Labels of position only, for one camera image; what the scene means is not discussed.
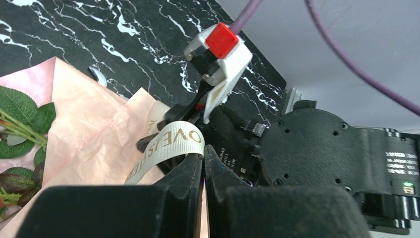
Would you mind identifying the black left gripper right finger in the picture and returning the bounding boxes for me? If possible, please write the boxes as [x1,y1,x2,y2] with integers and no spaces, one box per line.
[204,146,370,238]

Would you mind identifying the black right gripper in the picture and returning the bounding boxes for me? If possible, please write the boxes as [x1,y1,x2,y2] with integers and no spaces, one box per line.
[136,78,420,236]

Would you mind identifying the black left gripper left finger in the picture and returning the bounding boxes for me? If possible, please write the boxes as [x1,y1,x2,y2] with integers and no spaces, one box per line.
[17,154,203,238]

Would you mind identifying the beige printed ribbon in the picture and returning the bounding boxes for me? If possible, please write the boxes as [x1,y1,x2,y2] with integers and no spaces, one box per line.
[125,101,205,185]

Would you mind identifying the pink wrapping paper sheet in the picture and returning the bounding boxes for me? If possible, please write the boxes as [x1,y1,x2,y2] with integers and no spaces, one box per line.
[0,56,210,238]

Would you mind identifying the fake cream rose stem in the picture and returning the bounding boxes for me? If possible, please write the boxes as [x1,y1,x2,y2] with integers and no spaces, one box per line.
[0,148,46,222]

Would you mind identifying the fake white rose stem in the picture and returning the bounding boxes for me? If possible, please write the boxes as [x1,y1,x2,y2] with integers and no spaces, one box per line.
[0,86,56,165]

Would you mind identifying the aluminium rail frame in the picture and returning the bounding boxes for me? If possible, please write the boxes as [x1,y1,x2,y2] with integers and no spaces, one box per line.
[281,87,303,115]

